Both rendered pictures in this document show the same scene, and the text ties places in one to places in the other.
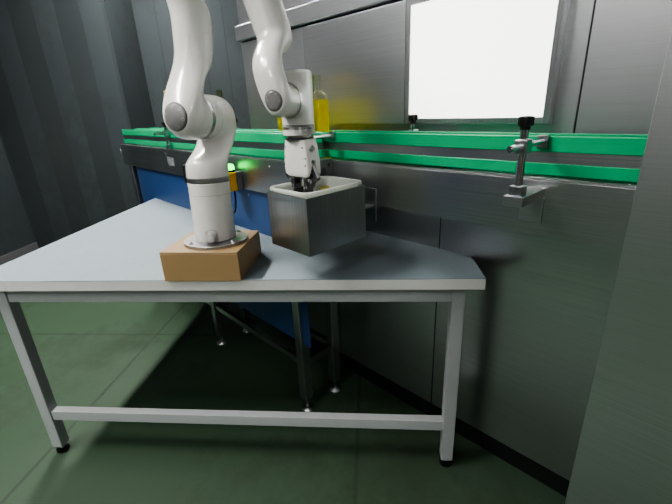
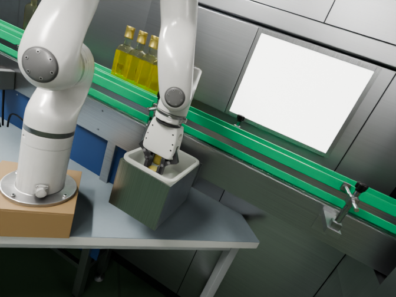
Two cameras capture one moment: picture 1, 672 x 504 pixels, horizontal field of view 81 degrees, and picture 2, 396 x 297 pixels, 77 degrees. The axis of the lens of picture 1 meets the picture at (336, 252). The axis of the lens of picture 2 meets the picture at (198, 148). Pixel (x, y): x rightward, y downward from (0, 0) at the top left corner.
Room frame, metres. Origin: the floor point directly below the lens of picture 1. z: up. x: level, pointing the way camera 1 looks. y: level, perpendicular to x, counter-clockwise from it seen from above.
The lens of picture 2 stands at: (0.46, 0.34, 1.34)
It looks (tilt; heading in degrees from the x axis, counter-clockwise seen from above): 20 degrees down; 329
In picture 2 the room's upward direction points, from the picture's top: 21 degrees clockwise
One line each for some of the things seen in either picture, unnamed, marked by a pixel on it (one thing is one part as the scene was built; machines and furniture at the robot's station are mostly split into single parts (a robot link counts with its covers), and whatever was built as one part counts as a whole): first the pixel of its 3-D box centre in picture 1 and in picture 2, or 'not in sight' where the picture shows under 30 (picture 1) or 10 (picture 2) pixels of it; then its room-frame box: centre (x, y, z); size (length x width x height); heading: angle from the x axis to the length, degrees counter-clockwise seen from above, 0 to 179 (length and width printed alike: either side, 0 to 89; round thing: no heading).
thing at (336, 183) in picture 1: (317, 198); (161, 169); (1.10, 0.05, 0.97); 0.22 x 0.17 x 0.09; 133
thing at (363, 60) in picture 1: (402, 65); (237, 71); (1.33, -0.23, 1.32); 0.90 x 0.03 x 0.34; 43
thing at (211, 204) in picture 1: (212, 211); (45, 159); (1.16, 0.37, 0.93); 0.19 x 0.19 x 0.18
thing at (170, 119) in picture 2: (299, 131); (171, 116); (1.08, 0.08, 1.16); 0.09 x 0.08 x 0.03; 44
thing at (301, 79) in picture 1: (295, 97); (179, 88); (1.07, 0.08, 1.24); 0.09 x 0.08 x 0.13; 156
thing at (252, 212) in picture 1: (213, 192); (7, 91); (1.94, 0.60, 0.84); 1.59 x 0.18 x 0.18; 43
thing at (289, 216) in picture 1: (324, 212); (161, 178); (1.12, 0.03, 0.92); 0.27 x 0.17 x 0.15; 133
